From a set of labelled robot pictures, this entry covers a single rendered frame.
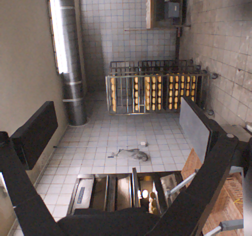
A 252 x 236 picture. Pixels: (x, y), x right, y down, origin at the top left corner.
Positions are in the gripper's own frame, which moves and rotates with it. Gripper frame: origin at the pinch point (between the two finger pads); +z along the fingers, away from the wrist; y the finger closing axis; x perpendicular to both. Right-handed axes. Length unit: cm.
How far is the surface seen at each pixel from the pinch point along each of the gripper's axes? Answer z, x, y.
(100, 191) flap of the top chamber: 133, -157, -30
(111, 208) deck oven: 110, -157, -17
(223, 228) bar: 45, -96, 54
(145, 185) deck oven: 155, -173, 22
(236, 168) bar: 93, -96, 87
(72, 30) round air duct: 303, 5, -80
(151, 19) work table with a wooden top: 424, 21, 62
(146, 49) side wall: 508, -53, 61
